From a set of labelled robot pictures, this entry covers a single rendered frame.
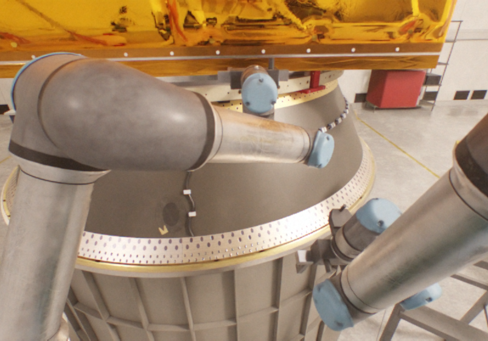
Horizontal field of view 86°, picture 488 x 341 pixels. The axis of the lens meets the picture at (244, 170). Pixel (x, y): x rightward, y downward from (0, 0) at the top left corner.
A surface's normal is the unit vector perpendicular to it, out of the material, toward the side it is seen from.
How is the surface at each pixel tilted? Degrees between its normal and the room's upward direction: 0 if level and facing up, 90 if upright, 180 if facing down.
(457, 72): 90
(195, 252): 43
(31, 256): 74
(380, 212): 25
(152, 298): 90
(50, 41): 134
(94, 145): 98
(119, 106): 60
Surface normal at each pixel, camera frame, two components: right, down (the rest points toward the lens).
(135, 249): -0.06, -0.31
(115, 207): -0.14, 0.02
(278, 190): 0.38, -0.03
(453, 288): -0.02, -0.88
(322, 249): 0.15, -0.61
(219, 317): 0.17, 0.47
